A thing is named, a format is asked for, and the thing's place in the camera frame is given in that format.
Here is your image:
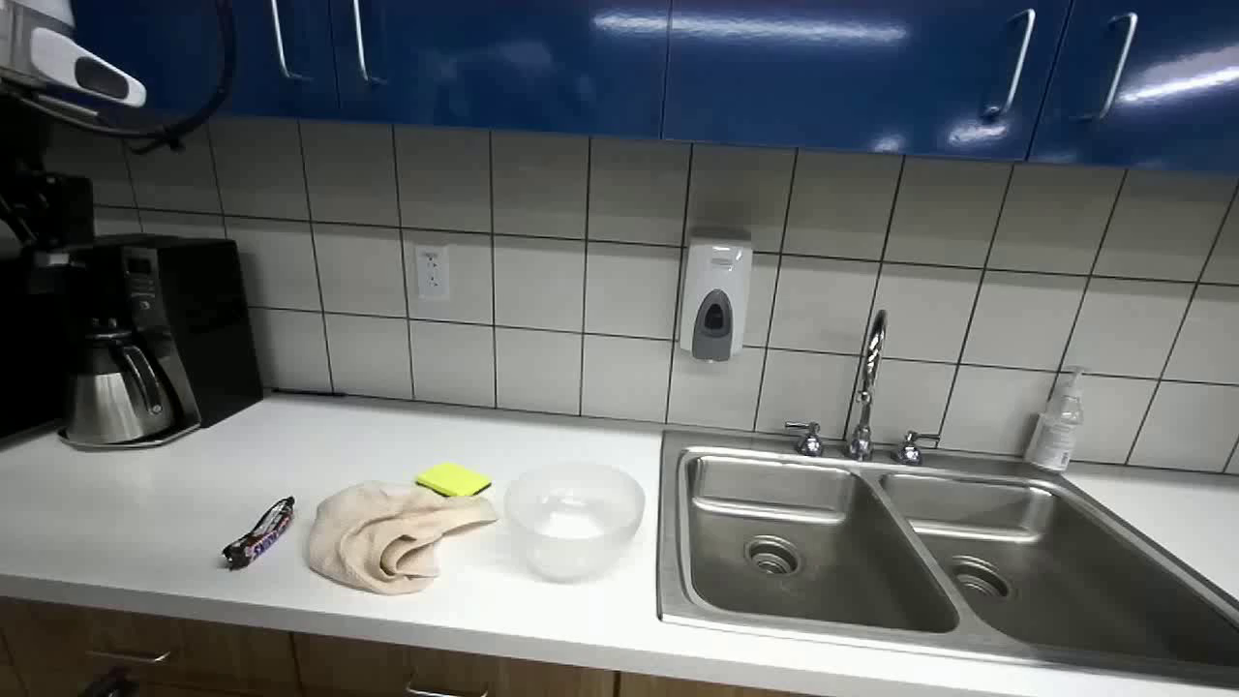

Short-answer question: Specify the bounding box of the steel coffee carafe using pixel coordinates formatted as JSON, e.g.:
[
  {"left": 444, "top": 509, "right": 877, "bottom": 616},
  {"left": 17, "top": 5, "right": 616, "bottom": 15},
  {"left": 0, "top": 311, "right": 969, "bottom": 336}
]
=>
[{"left": 62, "top": 322, "right": 187, "bottom": 453}]

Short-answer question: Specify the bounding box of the clear plastic soap bottle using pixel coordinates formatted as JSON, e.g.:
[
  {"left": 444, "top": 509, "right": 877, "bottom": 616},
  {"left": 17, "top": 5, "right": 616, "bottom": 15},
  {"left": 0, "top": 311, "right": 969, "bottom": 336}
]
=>
[{"left": 1024, "top": 369, "right": 1088, "bottom": 477}]

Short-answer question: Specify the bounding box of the metal drawer handle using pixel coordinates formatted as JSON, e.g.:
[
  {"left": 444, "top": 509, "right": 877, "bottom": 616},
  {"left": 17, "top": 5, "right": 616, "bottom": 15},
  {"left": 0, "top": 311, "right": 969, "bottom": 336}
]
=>
[{"left": 80, "top": 644, "right": 177, "bottom": 669}]

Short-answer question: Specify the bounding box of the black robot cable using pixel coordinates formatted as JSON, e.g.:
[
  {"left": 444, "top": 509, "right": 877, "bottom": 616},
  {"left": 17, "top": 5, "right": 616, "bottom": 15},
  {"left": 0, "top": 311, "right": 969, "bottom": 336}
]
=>
[{"left": 49, "top": 0, "right": 243, "bottom": 147}]

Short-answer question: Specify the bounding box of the silver cabinet handle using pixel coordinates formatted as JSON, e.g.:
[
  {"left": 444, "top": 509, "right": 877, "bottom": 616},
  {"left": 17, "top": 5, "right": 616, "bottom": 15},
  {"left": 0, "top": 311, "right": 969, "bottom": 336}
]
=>
[
  {"left": 262, "top": 0, "right": 301, "bottom": 85},
  {"left": 1096, "top": 6, "right": 1146, "bottom": 123},
  {"left": 346, "top": 0, "right": 378, "bottom": 89},
  {"left": 984, "top": 5, "right": 1040, "bottom": 123}
]

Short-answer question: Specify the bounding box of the stainless steel double sink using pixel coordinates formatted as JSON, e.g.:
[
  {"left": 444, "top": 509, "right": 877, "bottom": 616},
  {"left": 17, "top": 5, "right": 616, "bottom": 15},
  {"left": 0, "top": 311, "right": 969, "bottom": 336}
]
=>
[{"left": 656, "top": 424, "right": 1239, "bottom": 689}]

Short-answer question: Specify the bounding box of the yellow sponge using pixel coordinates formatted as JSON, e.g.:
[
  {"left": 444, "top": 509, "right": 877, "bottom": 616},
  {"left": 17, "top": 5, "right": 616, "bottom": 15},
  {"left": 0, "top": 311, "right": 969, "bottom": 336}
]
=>
[{"left": 409, "top": 456, "right": 494, "bottom": 503}]

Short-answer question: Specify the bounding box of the black marker pen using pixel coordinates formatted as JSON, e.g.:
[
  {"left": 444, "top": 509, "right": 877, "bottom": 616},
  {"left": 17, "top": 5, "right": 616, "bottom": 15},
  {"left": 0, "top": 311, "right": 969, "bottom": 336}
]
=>
[{"left": 217, "top": 491, "right": 300, "bottom": 571}]

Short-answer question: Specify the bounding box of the beige cloth towel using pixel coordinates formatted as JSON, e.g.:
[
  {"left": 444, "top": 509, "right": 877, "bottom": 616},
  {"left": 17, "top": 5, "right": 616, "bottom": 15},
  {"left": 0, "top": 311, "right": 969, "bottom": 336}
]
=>
[{"left": 301, "top": 480, "right": 498, "bottom": 600}]

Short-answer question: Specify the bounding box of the white wall soap dispenser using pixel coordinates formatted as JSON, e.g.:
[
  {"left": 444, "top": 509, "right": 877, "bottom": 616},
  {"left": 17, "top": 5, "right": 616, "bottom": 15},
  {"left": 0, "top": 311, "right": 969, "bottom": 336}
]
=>
[{"left": 674, "top": 231, "right": 754, "bottom": 362}]

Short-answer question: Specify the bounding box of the black appliance box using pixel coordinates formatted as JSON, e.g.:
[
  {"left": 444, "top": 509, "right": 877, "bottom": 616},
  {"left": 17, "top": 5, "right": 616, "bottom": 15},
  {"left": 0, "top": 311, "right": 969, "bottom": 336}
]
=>
[{"left": 0, "top": 166, "right": 98, "bottom": 450}]

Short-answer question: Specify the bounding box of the wooden drawer front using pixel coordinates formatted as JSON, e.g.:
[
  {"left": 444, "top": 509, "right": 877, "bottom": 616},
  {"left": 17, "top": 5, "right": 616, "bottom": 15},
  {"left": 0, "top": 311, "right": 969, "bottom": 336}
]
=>
[
  {"left": 289, "top": 625, "right": 625, "bottom": 697},
  {"left": 0, "top": 595, "right": 301, "bottom": 697}
]

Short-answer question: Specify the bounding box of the chrome faucet handle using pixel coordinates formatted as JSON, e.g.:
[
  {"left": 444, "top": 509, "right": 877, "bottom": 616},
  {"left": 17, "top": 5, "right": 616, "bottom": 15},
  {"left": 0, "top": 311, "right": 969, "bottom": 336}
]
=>
[
  {"left": 786, "top": 419, "right": 827, "bottom": 462},
  {"left": 892, "top": 424, "right": 941, "bottom": 469}
]

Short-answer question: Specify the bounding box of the blue cabinet door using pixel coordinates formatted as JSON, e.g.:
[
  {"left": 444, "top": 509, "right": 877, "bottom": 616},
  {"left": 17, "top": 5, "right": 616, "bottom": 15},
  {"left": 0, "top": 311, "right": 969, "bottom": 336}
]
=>
[
  {"left": 70, "top": 0, "right": 320, "bottom": 127},
  {"left": 666, "top": 0, "right": 1075, "bottom": 166},
  {"left": 314, "top": 0, "right": 678, "bottom": 144},
  {"left": 1030, "top": 0, "right": 1239, "bottom": 178}
]

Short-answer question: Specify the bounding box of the clear plastic bowl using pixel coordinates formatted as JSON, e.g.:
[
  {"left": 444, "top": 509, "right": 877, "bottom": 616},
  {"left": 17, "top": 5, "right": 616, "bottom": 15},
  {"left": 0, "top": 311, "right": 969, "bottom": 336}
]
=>
[{"left": 498, "top": 456, "right": 651, "bottom": 585}]

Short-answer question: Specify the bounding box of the chrome faucet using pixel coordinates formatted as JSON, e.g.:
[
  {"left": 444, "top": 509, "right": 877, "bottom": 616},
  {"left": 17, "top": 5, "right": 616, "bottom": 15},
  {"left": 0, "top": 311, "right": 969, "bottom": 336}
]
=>
[{"left": 842, "top": 304, "right": 896, "bottom": 463}]

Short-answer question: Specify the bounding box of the black coffee maker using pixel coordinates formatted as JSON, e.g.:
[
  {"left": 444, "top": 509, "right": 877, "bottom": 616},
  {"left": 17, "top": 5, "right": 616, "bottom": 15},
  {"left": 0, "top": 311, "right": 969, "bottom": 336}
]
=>
[{"left": 31, "top": 231, "right": 267, "bottom": 453}]

